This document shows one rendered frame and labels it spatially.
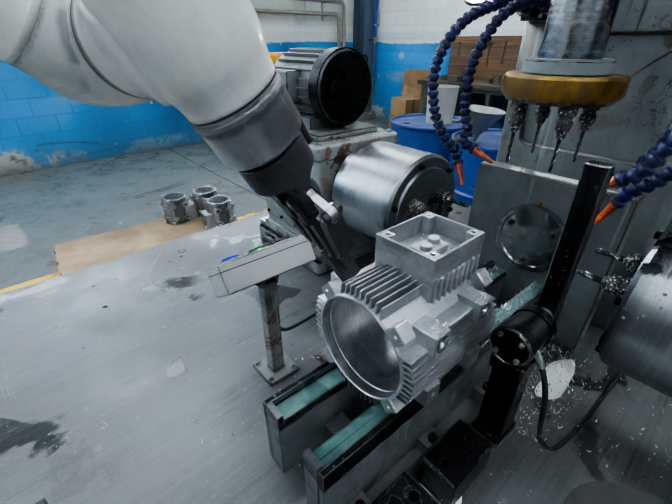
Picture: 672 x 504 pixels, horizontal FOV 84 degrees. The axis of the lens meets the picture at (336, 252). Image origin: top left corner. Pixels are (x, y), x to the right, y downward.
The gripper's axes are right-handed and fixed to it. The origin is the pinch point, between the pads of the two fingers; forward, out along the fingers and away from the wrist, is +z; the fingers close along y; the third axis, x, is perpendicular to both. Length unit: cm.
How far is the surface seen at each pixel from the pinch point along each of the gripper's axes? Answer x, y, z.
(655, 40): -66, -12, 8
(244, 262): 8.7, 14.6, -0.4
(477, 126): -138, 81, 98
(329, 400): 15.2, -2.9, 16.6
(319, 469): 21.1, -12.0, 9.4
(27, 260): 102, 285, 70
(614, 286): -24.8, -25.0, 20.0
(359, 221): -17.2, 23.7, 21.7
